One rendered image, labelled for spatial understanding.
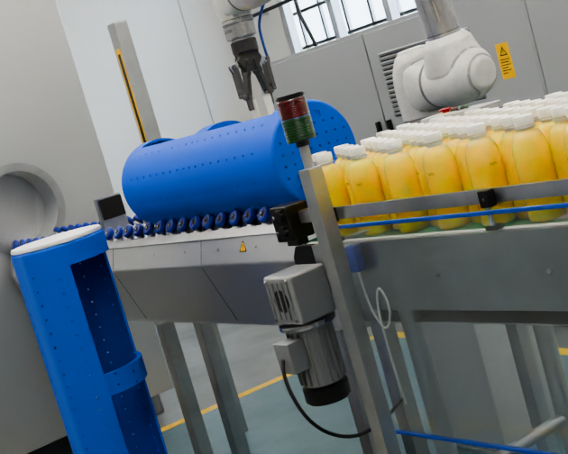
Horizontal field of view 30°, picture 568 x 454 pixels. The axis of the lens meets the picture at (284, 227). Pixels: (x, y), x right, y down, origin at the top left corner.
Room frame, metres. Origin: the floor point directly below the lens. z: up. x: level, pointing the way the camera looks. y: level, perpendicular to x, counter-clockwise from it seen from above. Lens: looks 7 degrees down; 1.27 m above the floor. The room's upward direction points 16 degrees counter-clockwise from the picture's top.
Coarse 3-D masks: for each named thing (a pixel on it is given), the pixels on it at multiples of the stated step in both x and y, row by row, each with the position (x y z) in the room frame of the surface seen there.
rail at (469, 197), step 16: (464, 192) 2.10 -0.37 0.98; (496, 192) 2.03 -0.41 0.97; (512, 192) 2.00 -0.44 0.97; (528, 192) 1.97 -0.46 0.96; (544, 192) 1.94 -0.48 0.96; (560, 192) 1.91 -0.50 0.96; (336, 208) 2.45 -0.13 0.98; (352, 208) 2.40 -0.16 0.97; (368, 208) 2.36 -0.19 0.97; (384, 208) 2.31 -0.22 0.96; (400, 208) 2.27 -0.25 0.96; (416, 208) 2.23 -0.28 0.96; (432, 208) 2.19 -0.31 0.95
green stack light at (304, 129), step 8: (288, 120) 2.22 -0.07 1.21; (296, 120) 2.21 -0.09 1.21; (304, 120) 2.22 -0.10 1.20; (288, 128) 2.22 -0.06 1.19; (296, 128) 2.21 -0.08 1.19; (304, 128) 2.21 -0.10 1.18; (312, 128) 2.23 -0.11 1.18; (288, 136) 2.23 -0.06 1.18; (296, 136) 2.21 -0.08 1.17; (304, 136) 2.21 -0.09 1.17; (312, 136) 2.22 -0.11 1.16
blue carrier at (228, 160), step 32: (224, 128) 3.00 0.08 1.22; (256, 128) 2.83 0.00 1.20; (320, 128) 2.82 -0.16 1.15; (128, 160) 3.45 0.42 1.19; (160, 160) 3.24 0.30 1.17; (192, 160) 3.07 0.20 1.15; (224, 160) 2.92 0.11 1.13; (256, 160) 2.79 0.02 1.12; (288, 160) 2.75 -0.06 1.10; (128, 192) 3.41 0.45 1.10; (160, 192) 3.24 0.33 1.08; (192, 192) 3.09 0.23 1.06; (224, 192) 2.96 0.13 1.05; (256, 192) 2.85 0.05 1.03; (288, 192) 2.74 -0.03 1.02
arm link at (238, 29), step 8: (248, 16) 3.01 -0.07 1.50; (224, 24) 3.01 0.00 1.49; (232, 24) 3.00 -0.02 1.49; (240, 24) 2.99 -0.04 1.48; (248, 24) 3.00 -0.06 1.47; (224, 32) 3.03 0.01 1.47; (232, 32) 3.00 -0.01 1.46; (240, 32) 2.99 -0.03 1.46; (248, 32) 3.00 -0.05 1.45; (256, 32) 3.03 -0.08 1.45; (232, 40) 3.01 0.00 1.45; (240, 40) 3.01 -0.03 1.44
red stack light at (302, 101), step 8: (304, 96) 2.23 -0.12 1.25; (280, 104) 2.22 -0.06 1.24; (288, 104) 2.21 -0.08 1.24; (296, 104) 2.21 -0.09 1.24; (304, 104) 2.22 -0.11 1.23; (280, 112) 2.23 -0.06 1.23; (288, 112) 2.22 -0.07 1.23; (296, 112) 2.21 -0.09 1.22; (304, 112) 2.22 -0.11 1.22; (280, 120) 2.24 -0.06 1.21
